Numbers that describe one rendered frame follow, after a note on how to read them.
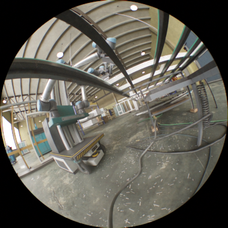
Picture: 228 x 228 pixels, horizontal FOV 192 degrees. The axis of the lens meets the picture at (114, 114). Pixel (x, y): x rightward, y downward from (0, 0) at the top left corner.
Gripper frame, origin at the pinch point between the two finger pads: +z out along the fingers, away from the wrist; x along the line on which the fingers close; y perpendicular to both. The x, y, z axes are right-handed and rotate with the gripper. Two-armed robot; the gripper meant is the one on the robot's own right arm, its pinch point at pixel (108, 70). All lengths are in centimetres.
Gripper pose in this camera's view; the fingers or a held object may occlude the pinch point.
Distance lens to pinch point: 67.4
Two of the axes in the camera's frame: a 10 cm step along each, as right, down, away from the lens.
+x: -8.1, -5.3, 2.6
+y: 5.8, -6.3, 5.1
